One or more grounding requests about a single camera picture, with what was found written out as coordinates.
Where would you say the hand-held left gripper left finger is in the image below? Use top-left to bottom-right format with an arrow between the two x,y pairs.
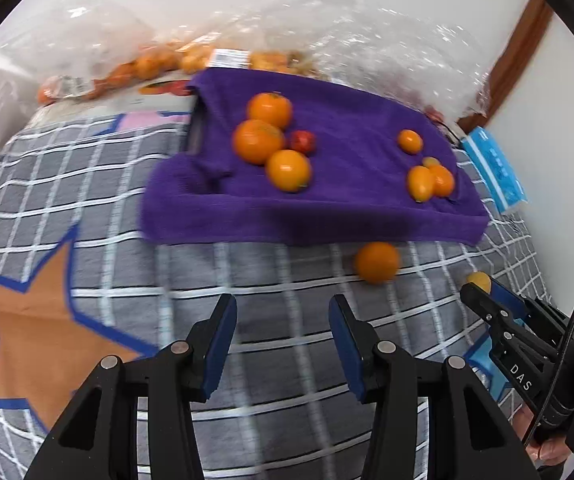
24,292 -> 238,480

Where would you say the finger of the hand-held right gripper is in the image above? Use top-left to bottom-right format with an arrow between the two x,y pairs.
459,284 -> 518,343
491,277 -> 568,333

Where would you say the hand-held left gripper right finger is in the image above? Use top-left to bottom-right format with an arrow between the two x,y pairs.
328,294 -> 542,480

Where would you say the small yellow fruit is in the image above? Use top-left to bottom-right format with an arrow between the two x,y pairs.
467,271 -> 492,295

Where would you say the oblong orange kumquat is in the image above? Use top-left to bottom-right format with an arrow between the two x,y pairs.
407,165 -> 436,203

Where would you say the medium orange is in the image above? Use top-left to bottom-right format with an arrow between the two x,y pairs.
265,149 -> 312,193

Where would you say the red tomato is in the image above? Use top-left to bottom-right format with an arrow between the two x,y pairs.
289,130 -> 316,154

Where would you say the large orange with stem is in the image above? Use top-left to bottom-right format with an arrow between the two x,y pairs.
246,91 -> 294,130

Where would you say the clear bag of brown fruits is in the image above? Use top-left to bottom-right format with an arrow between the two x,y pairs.
287,50 -> 328,78

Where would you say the person's right hand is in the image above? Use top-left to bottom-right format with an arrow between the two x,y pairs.
514,410 -> 572,466

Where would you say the grey checked blanket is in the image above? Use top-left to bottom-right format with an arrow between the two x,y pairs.
0,110 -> 558,480

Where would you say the blue tissue pack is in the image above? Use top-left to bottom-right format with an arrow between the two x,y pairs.
462,126 -> 528,213

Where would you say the purple towel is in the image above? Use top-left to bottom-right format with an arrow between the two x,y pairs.
139,67 -> 490,247

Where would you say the clear bag of cherry tomatoes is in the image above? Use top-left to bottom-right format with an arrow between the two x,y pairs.
327,10 -> 492,126

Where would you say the printed white sheet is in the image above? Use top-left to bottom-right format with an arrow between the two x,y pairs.
27,77 -> 198,131

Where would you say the clear bag of kumquats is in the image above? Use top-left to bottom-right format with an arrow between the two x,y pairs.
134,30 -> 288,81

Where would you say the clear bag of mandarins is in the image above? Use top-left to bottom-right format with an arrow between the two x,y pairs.
0,0 -> 138,106

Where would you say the empty clear plastic bag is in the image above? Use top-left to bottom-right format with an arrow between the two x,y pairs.
227,0 -> 398,81

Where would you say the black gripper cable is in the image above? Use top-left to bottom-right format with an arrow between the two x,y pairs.
527,280 -> 574,441

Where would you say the thin black cable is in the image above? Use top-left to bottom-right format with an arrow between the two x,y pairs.
432,115 -> 468,148

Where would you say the wooden door frame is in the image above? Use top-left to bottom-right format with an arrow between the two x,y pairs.
457,0 -> 554,131

